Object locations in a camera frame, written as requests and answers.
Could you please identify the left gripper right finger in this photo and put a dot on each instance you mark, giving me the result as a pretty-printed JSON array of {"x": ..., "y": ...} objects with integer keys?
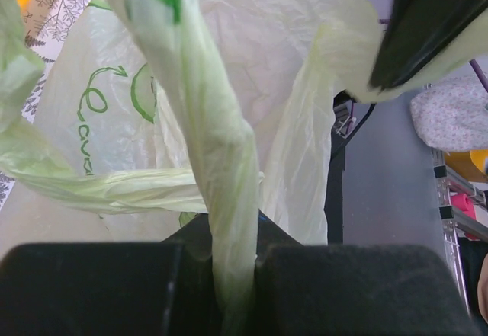
[{"x": 353, "y": 290}]

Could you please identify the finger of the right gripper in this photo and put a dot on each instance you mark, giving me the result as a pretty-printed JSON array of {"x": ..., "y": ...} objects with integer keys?
[{"x": 425, "y": 39}]

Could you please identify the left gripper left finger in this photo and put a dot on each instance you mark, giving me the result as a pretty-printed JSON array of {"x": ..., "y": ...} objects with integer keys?
[{"x": 112, "y": 288}]

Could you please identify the light green plastic bag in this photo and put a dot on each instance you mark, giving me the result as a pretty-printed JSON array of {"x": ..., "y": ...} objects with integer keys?
[{"x": 173, "y": 38}]

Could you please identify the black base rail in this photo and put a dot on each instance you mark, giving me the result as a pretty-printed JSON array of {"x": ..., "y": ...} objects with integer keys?
[{"x": 342, "y": 132}]

